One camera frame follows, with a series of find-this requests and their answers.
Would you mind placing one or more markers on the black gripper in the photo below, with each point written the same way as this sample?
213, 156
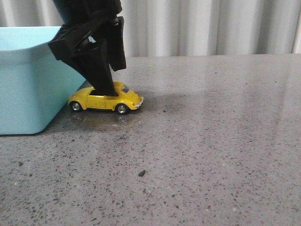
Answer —
92, 49

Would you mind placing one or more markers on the light blue plastic box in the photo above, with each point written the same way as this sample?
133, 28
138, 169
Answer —
34, 86

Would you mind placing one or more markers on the small black debris piece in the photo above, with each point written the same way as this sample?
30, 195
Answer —
142, 173

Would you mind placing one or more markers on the white pleated curtain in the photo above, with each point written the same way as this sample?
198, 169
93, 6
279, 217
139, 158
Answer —
160, 28

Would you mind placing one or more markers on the yellow toy beetle car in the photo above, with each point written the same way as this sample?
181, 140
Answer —
122, 101

